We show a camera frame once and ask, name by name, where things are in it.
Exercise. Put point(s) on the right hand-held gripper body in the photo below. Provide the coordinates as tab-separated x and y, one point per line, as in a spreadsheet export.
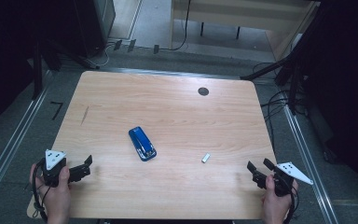
292	171

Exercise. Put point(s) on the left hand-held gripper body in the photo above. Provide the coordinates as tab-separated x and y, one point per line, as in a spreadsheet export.
54	158

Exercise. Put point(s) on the blue stapler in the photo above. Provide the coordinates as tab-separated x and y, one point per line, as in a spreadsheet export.
141	143

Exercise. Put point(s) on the person's right hand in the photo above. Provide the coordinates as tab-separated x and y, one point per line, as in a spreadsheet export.
275	208

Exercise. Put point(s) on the person's left hand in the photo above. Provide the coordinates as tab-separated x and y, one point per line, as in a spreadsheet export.
56	202

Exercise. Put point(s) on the small white cylinder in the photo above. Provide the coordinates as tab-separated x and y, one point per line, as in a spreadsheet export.
205	157

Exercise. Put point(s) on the black metal stand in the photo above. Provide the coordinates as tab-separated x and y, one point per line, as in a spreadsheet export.
37	71
293	87

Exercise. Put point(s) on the dark round table grommet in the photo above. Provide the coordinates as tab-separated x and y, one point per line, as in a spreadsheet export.
203	91

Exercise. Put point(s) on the small black floor block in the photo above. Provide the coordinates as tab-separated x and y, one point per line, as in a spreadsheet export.
156	49
131	45
118	45

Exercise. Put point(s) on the black cabinet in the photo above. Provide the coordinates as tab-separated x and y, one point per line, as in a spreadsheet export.
93	25

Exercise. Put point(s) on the light wooden table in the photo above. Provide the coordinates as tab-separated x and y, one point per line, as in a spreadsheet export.
230	12

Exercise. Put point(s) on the metal floor rail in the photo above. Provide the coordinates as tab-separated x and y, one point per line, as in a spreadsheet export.
304	161
12	146
167	72

